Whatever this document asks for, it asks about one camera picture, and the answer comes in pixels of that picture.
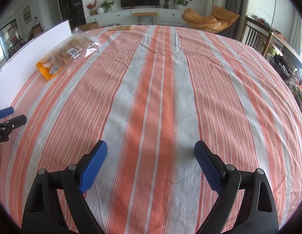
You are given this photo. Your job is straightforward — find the clear bag brown biscuits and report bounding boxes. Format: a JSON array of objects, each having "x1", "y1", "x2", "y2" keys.
[{"x1": 44, "y1": 28, "x2": 100, "y2": 66}]

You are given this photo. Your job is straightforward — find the yellow bordered snack pouch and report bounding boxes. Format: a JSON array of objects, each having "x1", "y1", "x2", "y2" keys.
[{"x1": 36, "y1": 58, "x2": 60, "y2": 80}]

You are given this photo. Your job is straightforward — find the white cardboard box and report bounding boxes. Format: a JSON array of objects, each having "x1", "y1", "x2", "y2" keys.
[{"x1": 0, "y1": 21, "x2": 72, "y2": 109}]

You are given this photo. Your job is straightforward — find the green plant beside flowers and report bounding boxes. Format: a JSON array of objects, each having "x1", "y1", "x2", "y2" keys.
[{"x1": 101, "y1": 0, "x2": 115, "y2": 12}]

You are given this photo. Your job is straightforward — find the black tall cabinet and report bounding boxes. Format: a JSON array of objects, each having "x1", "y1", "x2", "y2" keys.
[{"x1": 58, "y1": 0, "x2": 86, "y2": 30}]

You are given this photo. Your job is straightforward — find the green potted plant right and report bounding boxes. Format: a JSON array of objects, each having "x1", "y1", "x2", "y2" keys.
[{"x1": 171, "y1": 0, "x2": 193, "y2": 11}]

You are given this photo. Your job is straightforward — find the small wooden bench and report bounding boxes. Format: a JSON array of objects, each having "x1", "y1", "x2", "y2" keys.
[{"x1": 133, "y1": 12, "x2": 158, "y2": 25}]

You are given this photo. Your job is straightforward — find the striped orange grey tablecloth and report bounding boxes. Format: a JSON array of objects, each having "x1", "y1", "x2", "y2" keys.
[{"x1": 0, "y1": 26, "x2": 302, "y2": 233}]

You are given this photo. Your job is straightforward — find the orange lounge chair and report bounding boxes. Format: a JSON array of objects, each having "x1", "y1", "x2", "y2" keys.
[{"x1": 181, "y1": 6, "x2": 240, "y2": 33}]

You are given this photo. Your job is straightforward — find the small snack packet far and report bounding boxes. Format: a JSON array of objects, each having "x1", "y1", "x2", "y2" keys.
[{"x1": 109, "y1": 25, "x2": 135, "y2": 31}]

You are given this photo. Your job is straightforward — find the white tv cabinet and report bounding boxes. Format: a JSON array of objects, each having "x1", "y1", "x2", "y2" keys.
[{"x1": 85, "y1": 8, "x2": 185, "y2": 27}]

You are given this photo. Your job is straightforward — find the red flower vase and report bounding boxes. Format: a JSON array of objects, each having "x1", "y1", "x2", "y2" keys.
[{"x1": 86, "y1": 0, "x2": 97, "y2": 16}]

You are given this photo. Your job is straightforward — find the brown cardboard box floor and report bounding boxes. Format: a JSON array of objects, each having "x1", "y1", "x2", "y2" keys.
[{"x1": 77, "y1": 22, "x2": 99, "y2": 32}]

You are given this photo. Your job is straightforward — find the dark wooden dining chair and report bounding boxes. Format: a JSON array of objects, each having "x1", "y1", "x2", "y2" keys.
[{"x1": 240, "y1": 16, "x2": 273, "y2": 57}]

